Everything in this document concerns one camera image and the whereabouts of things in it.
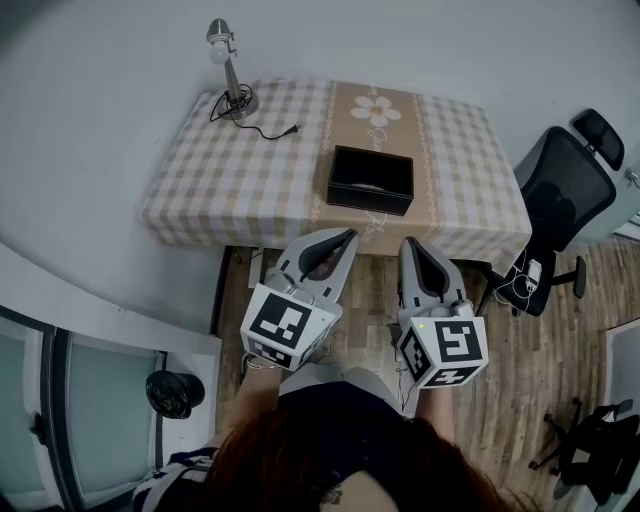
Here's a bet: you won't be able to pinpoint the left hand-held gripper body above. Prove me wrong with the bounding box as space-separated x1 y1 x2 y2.
240 259 344 373

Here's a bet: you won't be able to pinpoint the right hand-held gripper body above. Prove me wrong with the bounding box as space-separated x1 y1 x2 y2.
395 294 489 391

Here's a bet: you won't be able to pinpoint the black box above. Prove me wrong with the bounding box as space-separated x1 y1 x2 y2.
327 144 415 217

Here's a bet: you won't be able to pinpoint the person's left forearm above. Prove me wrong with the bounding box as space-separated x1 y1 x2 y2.
219 352 301 444

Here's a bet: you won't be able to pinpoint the person's right forearm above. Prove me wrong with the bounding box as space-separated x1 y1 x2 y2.
413 383 457 444

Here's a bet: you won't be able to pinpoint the person's legs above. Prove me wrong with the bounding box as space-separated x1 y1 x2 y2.
277 360 401 416

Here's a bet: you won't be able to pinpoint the white charger block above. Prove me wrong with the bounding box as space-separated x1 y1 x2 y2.
524 258 544 292

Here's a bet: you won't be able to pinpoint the checkered beige tablecloth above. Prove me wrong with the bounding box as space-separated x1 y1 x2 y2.
141 75 533 262

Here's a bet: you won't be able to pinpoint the black mesh office chair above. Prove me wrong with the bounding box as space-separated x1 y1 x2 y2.
477 108 627 318

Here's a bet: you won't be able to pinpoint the silver desk lamp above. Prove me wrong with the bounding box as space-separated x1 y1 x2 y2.
205 18 261 122

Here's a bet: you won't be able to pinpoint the striped dark white cloth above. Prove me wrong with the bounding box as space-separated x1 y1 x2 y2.
131 446 221 512

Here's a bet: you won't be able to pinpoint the glass sliding door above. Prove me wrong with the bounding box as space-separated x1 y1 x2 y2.
0 303 167 512

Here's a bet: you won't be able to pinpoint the thin silver bracelet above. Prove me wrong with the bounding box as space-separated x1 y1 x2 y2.
243 353 284 372

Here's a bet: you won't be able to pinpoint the white charger cable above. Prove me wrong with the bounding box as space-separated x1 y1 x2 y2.
493 248 542 314

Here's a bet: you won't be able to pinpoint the black lamp power cable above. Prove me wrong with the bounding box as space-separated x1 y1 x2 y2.
208 83 302 143

